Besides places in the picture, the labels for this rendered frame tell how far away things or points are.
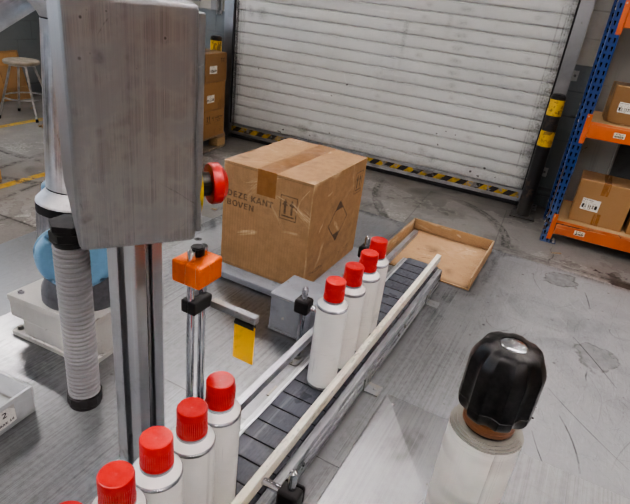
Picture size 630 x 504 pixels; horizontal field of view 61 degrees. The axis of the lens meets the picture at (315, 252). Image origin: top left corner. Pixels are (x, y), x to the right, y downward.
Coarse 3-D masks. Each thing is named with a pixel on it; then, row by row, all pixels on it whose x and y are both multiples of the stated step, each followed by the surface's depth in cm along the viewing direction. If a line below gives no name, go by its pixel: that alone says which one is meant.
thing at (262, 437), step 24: (408, 264) 139; (384, 288) 126; (408, 288) 128; (384, 312) 117; (384, 336) 109; (288, 408) 87; (264, 432) 81; (288, 432) 82; (240, 456) 77; (264, 456) 77; (288, 456) 78; (240, 480) 73
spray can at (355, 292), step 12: (348, 264) 90; (360, 264) 91; (348, 276) 89; (360, 276) 90; (348, 288) 90; (360, 288) 91; (348, 300) 90; (360, 300) 91; (348, 312) 91; (360, 312) 92; (348, 324) 92; (348, 336) 93; (348, 348) 95; (348, 360) 96
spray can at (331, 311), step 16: (336, 288) 83; (320, 304) 86; (336, 304) 85; (320, 320) 86; (336, 320) 85; (320, 336) 87; (336, 336) 87; (320, 352) 88; (336, 352) 88; (320, 368) 89; (336, 368) 91; (320, 384) 91
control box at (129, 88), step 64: (64, 0) 34; (128, 0) 36; (64, 64) 36; (128, 64) 38; (192, 64) 40; (64, 128) 43; (128, 128) 40; (192, 128) 42; (128, 192) 42; (192, 192) 44
